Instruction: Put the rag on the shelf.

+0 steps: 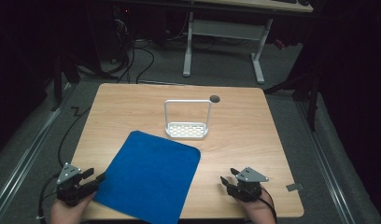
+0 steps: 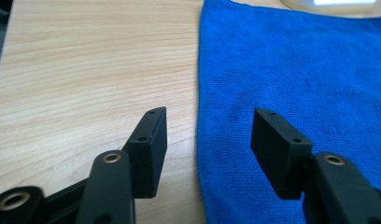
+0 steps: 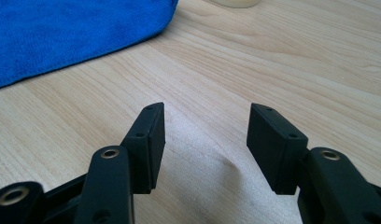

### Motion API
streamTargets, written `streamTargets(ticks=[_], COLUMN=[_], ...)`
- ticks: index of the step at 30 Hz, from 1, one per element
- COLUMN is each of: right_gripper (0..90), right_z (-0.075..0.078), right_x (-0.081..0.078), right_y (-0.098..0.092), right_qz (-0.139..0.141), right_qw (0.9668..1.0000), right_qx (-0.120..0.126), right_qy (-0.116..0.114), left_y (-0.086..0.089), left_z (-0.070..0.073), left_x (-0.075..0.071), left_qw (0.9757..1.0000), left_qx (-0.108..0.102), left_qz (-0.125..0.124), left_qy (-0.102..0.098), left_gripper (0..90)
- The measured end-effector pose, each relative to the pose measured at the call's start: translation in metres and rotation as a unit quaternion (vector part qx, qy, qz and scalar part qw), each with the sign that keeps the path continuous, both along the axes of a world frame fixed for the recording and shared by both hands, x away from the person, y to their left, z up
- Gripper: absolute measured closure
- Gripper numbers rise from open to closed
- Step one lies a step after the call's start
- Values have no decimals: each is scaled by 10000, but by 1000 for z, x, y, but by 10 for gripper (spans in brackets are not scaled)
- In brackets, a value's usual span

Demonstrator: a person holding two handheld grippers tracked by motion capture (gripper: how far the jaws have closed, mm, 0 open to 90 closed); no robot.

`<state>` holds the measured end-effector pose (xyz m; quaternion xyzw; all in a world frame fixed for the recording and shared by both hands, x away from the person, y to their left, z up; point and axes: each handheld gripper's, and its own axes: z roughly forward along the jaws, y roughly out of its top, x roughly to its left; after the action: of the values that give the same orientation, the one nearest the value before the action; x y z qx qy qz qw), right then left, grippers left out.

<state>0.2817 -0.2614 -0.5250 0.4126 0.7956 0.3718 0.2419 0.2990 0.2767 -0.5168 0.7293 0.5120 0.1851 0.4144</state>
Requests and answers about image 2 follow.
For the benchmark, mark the blue microfibre cloth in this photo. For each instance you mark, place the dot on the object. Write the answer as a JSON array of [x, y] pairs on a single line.
[[291, 77]]

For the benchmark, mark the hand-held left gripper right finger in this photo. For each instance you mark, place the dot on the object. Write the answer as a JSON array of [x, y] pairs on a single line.
[[285, 155]]

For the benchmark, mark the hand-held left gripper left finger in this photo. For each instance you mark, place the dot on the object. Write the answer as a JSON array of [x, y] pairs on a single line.
[[146, 158]]

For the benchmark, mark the white round object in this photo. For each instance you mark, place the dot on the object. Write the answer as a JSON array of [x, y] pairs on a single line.
[[335, 8]]

